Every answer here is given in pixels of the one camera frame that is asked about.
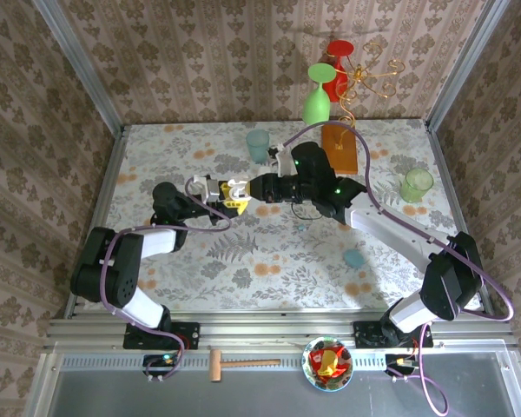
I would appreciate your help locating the white earbud charging case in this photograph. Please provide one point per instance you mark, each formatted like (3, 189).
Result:
(239, 191)

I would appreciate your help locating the blue earbud charging case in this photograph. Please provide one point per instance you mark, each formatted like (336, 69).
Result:
(354, 258)

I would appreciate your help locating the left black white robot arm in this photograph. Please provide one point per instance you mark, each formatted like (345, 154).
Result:
(113, 278)

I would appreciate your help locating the blue plastic tumbler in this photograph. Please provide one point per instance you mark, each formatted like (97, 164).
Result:
(257, 147)

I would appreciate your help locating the green plastic wine glass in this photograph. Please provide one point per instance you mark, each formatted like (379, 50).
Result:
(316, 108)

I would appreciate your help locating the floral tablecloth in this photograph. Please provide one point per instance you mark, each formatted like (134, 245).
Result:
(286, 278)

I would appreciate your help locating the green plastic cup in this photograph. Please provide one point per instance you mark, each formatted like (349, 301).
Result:
(417, 187)

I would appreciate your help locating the red plastic wine glass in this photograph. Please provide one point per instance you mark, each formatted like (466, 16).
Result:
(340, 48)

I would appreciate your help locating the wooden mallet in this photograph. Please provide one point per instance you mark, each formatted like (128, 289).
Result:
(216, 365)

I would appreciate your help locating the red snack packet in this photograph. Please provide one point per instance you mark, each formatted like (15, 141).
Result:
(318, 357)

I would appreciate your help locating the yellow snack packet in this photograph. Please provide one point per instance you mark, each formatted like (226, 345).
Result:
(327, 362)

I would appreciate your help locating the patterned bowl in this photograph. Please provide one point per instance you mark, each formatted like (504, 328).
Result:
(312, 379)

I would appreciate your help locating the aluminium side rail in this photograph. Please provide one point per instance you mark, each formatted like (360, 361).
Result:
(443, 174)
(97, 217)

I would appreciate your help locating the aluminium cross rail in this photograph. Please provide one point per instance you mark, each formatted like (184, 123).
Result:
(265, 332)

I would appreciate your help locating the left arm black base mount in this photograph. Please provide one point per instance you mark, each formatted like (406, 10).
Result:
(191, 336)

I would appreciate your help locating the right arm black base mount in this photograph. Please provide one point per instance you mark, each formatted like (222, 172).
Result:
(364, 336)

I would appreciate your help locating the aluminium frame post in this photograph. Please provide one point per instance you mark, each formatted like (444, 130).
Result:
(466, 65)
(80, 65)

